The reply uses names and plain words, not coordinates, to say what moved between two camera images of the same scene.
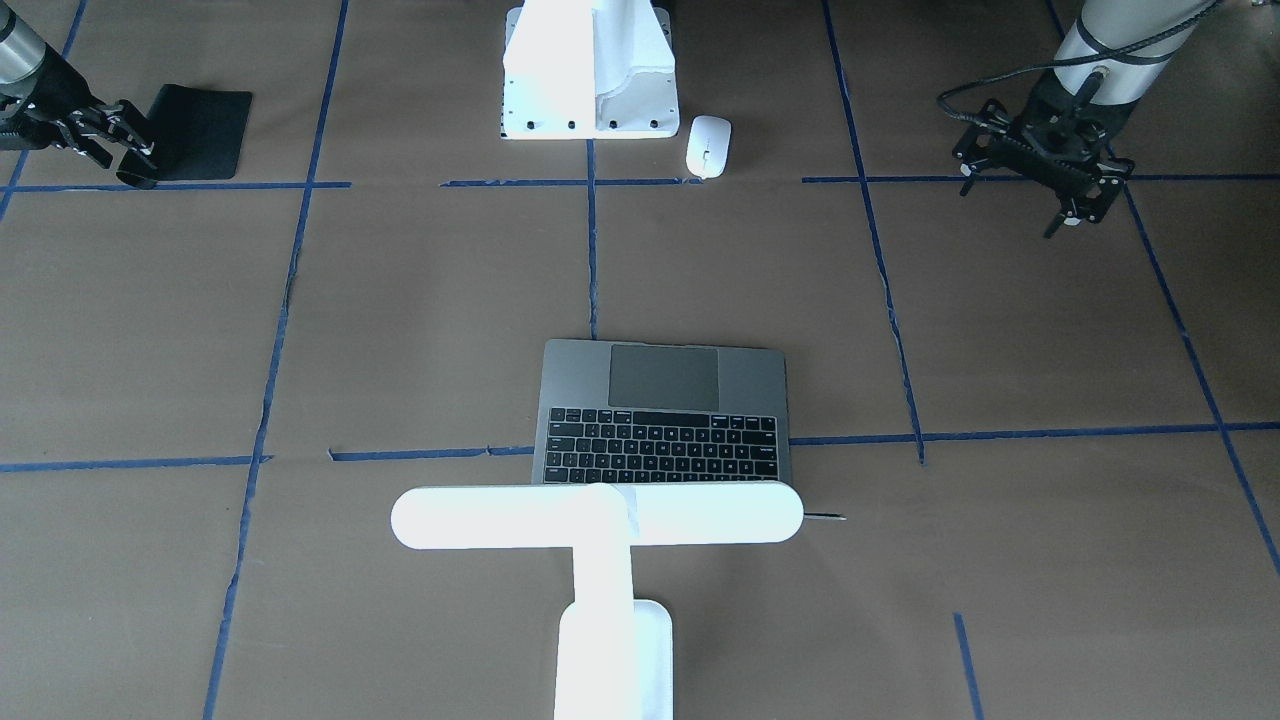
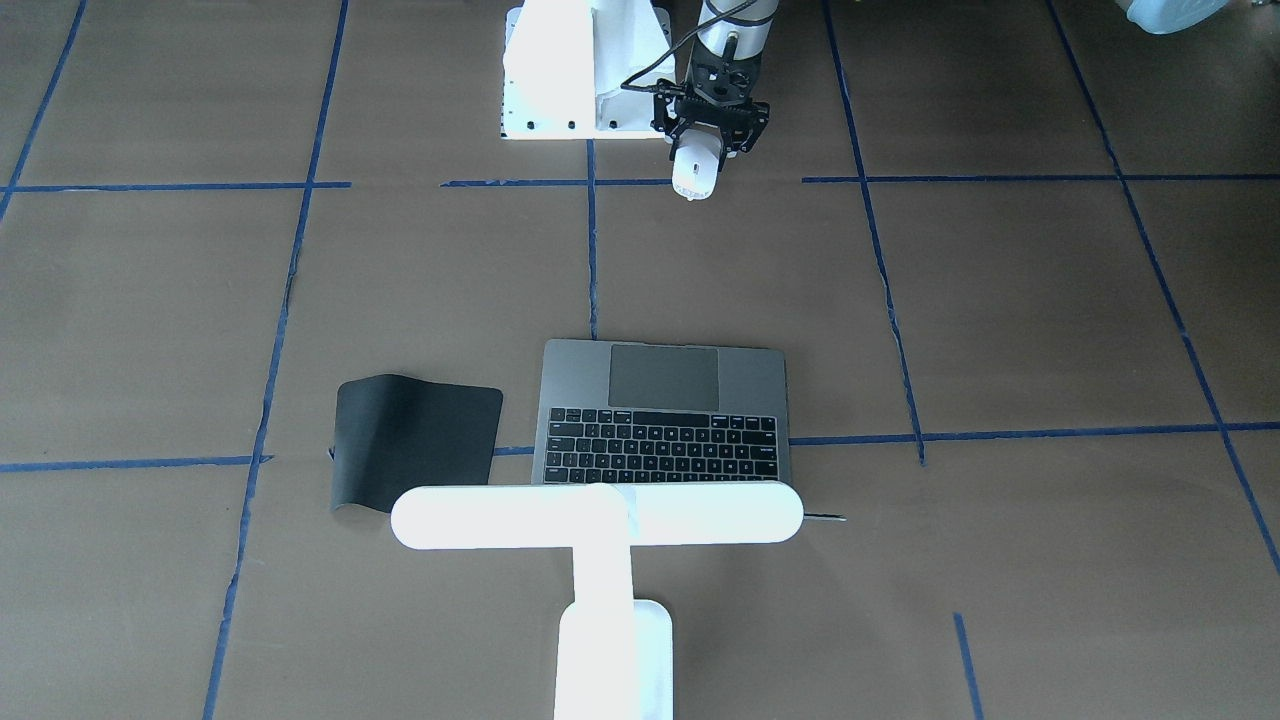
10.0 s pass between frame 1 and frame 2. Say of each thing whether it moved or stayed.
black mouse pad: moved
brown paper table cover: stayed
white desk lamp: stayed
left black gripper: moved
